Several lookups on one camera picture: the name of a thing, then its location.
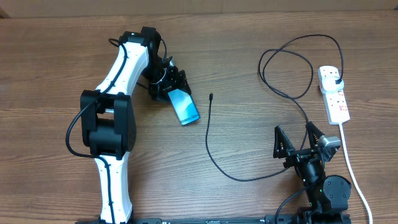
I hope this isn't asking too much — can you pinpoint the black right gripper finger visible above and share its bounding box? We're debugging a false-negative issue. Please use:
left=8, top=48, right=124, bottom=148
left=273, top=126, right=295, bottom=159
left=306, top=121, right=325, bottom=149

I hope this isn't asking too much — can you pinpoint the blue Samsung Galaxy smartphone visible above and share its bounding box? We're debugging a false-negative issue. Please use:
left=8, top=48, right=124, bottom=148
left=168, top=89, right=200, bottom=126

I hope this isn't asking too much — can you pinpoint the black USB charging cable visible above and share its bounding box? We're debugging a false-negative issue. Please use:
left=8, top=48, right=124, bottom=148
left=205, top=34, right=345, bottom=182

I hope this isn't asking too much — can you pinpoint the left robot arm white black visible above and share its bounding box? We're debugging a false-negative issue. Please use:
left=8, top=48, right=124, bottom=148
left=78, top=27, right=200, bottom=223

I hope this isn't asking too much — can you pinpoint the white charger plug adapter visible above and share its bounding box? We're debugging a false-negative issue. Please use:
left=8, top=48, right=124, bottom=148
left=320, top=77, right=345, bottom=94

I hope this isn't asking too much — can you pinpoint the white power strip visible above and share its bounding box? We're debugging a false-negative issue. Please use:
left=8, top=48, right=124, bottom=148
left=318, top=65, right=350, bottom=125

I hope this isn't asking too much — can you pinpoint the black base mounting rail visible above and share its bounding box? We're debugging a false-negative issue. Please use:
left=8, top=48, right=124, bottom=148
left=75, top=214, right=352, bottom=224

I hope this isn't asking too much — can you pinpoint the white power strip cord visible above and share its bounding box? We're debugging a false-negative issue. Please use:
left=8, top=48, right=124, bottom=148
left=338, top=123, right=374, bottom=224

